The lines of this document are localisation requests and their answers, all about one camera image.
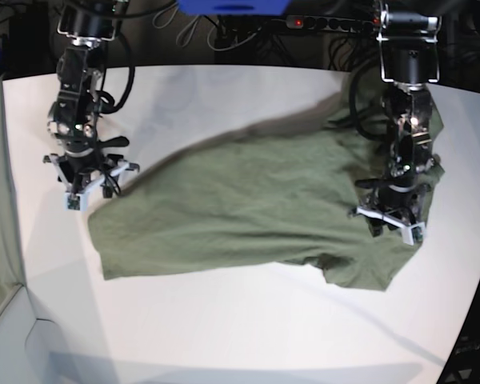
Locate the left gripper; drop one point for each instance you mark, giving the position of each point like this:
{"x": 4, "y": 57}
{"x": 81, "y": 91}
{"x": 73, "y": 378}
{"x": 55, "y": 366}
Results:
{"x": 403, "y": 202}

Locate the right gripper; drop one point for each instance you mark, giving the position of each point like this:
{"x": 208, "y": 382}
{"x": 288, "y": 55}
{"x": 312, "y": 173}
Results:
{"x": 82, "y": 158}

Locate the green t-shirt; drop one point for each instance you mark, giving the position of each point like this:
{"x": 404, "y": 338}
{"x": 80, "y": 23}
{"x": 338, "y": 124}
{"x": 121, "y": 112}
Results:
{"x": 281, "y": 193}

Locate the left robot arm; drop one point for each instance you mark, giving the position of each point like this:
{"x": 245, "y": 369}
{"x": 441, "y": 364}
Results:
{"x": 408, "y": 63}

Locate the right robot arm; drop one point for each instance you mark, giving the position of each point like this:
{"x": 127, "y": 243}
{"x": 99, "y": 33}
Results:
{"x": 82, "y": 100}

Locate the blue box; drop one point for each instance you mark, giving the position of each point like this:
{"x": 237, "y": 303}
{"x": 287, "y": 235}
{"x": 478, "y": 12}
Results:
{"x": 233, "y": 7}

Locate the black power strip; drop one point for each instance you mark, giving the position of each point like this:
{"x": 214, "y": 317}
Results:
{"x": 320, "y": 23}

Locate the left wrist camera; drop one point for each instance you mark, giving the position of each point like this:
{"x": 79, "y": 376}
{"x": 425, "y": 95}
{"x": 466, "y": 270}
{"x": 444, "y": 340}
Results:
{"x": 413, "y": 234}

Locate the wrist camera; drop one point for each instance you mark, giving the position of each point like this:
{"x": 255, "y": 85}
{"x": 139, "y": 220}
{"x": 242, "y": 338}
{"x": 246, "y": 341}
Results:
{"x": 75, "y": 202}
{"x": 413, "y": 234}

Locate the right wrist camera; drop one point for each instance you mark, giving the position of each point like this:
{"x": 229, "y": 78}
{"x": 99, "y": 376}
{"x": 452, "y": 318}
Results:
{"x": 75, "y": 202}

